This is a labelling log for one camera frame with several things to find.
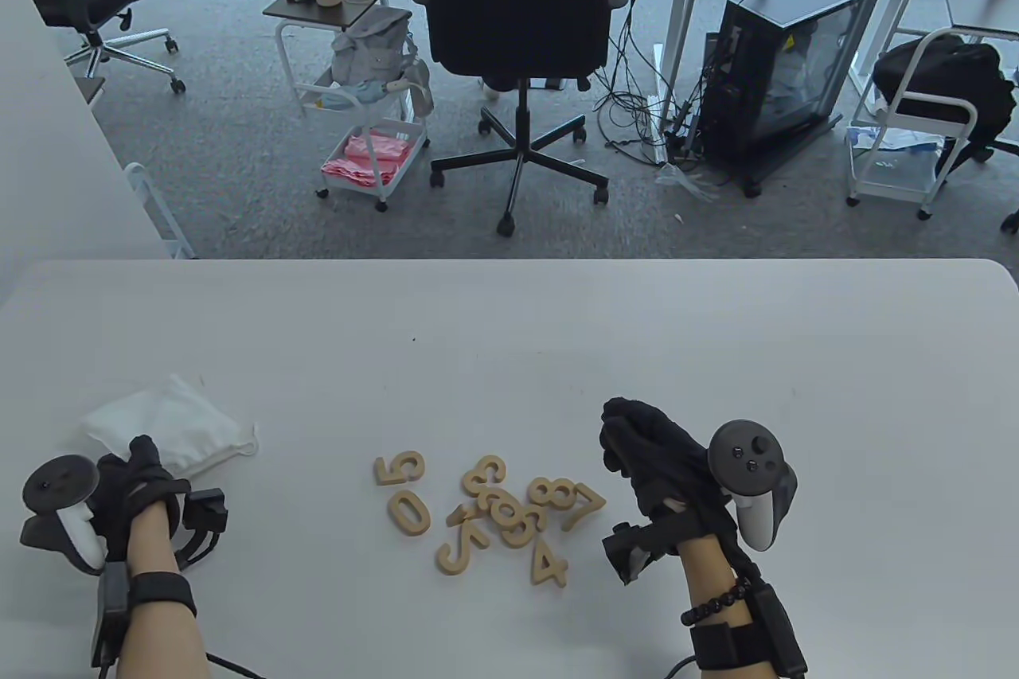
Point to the person's right hand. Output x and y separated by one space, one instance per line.
653 448

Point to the person's left hand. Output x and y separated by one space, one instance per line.
131 488

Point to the straight wooden number block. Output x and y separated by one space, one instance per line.
455 516

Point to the curved wooden number block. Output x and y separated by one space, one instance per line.
447 566

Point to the oval wooden number block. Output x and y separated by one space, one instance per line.
421 528

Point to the person's left forearm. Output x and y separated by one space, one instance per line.
159 639

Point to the clear plastic bag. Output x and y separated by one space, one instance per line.
685 181

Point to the grey handheld controller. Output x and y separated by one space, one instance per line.
60 481
744 452

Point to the black wrist sensor box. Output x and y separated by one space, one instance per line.
107 607
776 623

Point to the white metal rack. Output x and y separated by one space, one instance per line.
139 177

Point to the white rolling cart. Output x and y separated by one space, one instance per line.
888 189

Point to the pink packets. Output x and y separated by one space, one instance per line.
366 158

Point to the light blue pouch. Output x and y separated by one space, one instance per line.
350 96

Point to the black computer tower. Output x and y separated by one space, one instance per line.
796 2

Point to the black backpack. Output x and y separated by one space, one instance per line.
947 70

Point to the grey backpack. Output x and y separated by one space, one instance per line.
370 46

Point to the white cart with dark top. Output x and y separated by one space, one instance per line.
362 6

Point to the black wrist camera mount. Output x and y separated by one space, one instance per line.
208 508
629 552

